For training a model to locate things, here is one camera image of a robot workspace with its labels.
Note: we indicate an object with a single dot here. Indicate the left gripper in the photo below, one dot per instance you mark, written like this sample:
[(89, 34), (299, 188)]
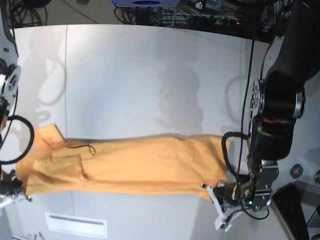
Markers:
[(225, 193)]

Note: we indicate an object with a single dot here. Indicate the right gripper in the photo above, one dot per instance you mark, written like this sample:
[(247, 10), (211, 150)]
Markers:
[(10, 185)]

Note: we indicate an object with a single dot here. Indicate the orange t-shirt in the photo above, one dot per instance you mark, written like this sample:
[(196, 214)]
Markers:
[(145, 166)]

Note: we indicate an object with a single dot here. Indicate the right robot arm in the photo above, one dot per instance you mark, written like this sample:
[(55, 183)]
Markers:
[(10, 73)]

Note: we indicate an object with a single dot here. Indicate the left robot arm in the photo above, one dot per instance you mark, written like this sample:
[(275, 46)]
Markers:
[(277, 101)]

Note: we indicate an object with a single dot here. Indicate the white table slot plate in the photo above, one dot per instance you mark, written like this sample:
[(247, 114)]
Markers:
[(80, 226)]

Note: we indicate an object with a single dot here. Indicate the black keyboard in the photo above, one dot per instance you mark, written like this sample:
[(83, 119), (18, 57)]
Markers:
[(287, 200)]

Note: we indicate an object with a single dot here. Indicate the green tape roll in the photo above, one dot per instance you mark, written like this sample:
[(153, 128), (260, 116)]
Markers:
[(296, 171)]

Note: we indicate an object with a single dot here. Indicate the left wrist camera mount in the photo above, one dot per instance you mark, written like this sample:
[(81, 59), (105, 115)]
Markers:
[(223, 221)]

